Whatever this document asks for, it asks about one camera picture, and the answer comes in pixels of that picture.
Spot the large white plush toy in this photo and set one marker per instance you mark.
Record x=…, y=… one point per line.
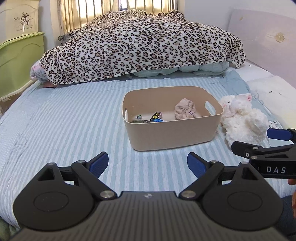
x=241, y=121

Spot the pink patterned cloth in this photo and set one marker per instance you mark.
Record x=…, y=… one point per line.
x=37, y=72

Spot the leopard print blanket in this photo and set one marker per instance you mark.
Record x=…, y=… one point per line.
x=125, y=42

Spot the pale pink headboard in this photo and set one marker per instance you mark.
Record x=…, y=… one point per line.
x=268, y=40

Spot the beige plush toy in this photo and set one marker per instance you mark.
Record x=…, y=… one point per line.
x=185, y=109

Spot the right hand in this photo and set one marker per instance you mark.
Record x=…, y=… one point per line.
x=293, y=182

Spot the white pillow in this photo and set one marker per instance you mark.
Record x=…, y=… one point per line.
x=277, y=95

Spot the blue snack packet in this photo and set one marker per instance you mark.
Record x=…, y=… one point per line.
x=157, y=120

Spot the beige plastic storage basket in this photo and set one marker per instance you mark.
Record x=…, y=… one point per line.
x=171, y=133

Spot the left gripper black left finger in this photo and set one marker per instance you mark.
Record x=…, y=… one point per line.
x=58, y=198

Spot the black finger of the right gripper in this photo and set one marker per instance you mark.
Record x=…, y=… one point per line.
x=281, y=134
x=247, y=150

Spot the yellow striped curtain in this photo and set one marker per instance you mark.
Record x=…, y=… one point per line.
x=74, y=14

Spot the green bed footboard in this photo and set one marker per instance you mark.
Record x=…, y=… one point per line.
x=17, y=57

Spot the blue striped bed sheet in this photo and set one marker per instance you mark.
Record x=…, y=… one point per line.
x=77, y=122

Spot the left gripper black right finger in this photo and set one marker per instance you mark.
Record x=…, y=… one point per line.
x=236, y=197

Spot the cartoon printed small box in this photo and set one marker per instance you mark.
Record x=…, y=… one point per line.
x=156, y=115

